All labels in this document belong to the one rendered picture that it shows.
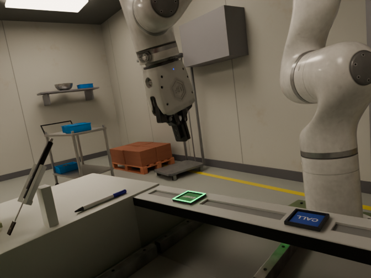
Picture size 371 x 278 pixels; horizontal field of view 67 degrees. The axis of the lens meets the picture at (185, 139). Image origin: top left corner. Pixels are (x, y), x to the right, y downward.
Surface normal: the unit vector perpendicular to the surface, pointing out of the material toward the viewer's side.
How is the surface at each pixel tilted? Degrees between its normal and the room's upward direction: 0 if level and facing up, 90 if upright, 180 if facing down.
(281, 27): 90
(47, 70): 90
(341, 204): 88
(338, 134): 96
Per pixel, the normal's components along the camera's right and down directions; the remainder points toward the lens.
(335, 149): -0.21, 0.15
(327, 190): -0.52, 0.17
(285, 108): -0.78, 0.20
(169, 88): 0.70, 0.02
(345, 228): -0.14, -0.98
